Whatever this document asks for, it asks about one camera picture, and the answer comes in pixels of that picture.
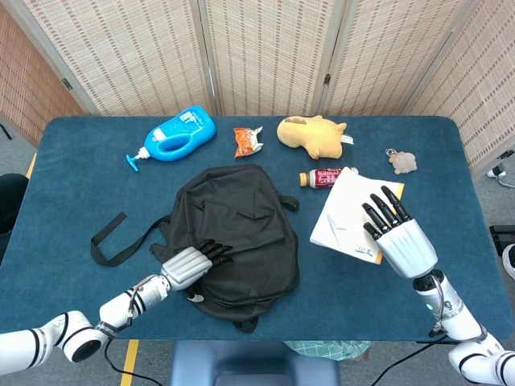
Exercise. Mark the black screen hinge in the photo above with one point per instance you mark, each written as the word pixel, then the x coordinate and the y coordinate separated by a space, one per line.
pixel 327 79
pixel 67 84

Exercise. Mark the blue pump detergent bottle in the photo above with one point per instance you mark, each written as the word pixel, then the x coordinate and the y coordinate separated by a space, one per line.
pixel 189 130

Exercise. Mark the brown drink bottle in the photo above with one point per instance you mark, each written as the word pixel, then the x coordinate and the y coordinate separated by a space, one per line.
pixel 322 177

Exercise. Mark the woven folding screen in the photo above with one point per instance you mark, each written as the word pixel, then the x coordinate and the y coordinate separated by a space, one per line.
pixel 141 52

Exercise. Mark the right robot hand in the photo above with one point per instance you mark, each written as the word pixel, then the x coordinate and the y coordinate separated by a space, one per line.
pixel 408 251

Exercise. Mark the white and yellow booklet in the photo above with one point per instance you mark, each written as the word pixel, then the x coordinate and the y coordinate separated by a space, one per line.
pixel 346 213

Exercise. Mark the yellow plush toy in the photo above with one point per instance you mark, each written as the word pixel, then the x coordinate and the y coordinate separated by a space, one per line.
pixel 310 134

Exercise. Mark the blue felt table cover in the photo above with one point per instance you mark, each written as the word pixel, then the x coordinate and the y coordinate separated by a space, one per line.
pixel 80 201

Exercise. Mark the green checked cloth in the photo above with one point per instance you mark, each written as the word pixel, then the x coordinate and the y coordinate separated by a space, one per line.
pixel 326 350

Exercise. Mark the black backpack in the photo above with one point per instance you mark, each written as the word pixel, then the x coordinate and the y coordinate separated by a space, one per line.
pixel 249 225

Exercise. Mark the dark blue padded seat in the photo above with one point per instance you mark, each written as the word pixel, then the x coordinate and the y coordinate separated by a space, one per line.
pixel 249 362

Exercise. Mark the black round stool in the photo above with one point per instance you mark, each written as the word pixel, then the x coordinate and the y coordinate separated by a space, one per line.
pixel 12 201

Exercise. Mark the black box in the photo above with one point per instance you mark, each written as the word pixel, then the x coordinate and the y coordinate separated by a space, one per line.
pixel 501 237

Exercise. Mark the orange snack packet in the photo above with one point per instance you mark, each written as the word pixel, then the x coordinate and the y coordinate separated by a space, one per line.
pixel 245 142

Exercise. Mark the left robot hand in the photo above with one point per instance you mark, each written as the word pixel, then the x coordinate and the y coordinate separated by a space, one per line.
pixel 185 269

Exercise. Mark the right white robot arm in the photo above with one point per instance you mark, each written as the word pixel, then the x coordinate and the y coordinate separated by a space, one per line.
pixel 458 317

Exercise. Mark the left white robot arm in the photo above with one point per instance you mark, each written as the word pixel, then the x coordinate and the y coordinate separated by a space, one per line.
pixel 116 309

